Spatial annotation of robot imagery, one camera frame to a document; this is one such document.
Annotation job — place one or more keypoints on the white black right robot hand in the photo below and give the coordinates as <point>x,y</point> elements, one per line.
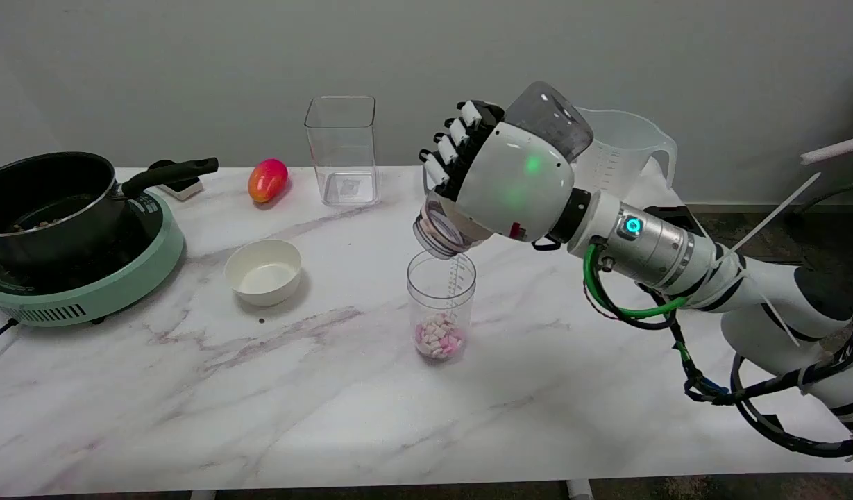
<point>516,180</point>

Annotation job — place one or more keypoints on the smoky translucent bottle pink band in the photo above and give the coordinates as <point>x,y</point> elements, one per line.
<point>551,118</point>

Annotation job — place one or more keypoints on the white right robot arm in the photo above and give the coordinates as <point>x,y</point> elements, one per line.
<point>780,305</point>

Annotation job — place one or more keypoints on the translucent plastic measuring jug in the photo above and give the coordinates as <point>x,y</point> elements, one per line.
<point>627,153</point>

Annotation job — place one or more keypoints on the clear plastic measuring cup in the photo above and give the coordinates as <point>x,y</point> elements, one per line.
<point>441,292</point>

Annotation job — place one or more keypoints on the black device with red label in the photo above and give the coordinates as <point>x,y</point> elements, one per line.
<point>669,212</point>

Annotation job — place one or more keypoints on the pink white marshmallow candies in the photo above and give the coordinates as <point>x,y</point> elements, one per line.
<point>440,339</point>

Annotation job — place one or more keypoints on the clear square plastic container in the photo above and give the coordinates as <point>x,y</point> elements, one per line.
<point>343,153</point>

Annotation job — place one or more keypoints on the red orange mango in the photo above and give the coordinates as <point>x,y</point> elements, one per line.
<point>267,180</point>

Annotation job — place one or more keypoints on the white zip tie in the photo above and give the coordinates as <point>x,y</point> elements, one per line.
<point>773,212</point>

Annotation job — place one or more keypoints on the white round bowl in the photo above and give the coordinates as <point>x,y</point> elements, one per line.
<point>263,274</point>

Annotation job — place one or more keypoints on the white table leg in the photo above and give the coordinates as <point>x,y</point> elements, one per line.
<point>579,490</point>

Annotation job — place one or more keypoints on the grey metal chair leg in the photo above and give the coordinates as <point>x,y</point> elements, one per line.
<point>832,191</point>

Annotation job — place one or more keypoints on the white foam tube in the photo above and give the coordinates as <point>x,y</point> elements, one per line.
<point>835,148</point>

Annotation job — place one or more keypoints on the mint green induction cooker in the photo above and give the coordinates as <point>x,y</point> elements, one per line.
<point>121,278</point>

